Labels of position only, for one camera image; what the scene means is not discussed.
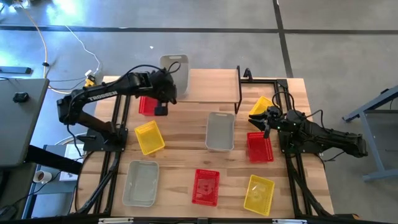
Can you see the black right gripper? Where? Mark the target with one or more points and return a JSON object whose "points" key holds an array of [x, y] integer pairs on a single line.
{"points": [[275, 118]]}

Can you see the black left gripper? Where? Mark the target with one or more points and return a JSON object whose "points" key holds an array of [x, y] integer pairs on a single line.
{"points": [[161, 85]]}

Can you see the red slotted plastic basket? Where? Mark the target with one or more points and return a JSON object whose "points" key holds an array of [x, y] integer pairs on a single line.
{"points": [[206, 188], [146, 105], [259, 149]]}

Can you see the yellow slotted plastic basket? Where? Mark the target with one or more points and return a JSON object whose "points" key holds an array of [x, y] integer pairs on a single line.
{"points": [[259, 195], [260, 105], [149, 138]]}

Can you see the grey plastic basket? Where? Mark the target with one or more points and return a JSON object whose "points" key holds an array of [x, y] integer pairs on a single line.
{"points": [[219, 133], [183, 74], [140, 183]]}

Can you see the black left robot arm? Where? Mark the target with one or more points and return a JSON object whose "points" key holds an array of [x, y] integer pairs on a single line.
{"points": [[102, 95]]}

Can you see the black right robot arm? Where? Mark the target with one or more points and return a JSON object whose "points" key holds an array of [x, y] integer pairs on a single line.
{"points": [[329, 137]]}

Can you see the wooden shelf with black legs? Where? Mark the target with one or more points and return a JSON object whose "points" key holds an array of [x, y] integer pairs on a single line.
{"points": [[211, 85]]}

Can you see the black table clamp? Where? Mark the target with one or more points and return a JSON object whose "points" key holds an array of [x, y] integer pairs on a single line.
{"points": [[247, 73]]}

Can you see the white paper sheet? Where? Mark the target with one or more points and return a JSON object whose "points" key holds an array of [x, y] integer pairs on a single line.
{"points": [[73, 155]]}

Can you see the white paper cup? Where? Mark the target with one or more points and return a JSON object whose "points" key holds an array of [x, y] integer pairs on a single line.
{"points": [[42, 176]]}

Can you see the small black device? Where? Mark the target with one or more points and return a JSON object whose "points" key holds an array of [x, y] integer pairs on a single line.
{"points": [[20, 97]]}

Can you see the grey side table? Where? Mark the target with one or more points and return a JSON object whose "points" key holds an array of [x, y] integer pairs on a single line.
{"points": [[18, 124]]}

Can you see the dark blue-grey bar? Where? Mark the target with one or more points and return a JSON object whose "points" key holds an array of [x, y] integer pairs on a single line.
{"points": [[15, 70]]}

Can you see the black aluminium table frame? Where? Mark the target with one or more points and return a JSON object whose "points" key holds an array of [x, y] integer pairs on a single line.
{"points": [[261, 81]]}

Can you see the blue-grey metal table frame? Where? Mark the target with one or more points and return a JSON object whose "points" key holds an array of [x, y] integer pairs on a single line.
{"points": [[370, 137]]}

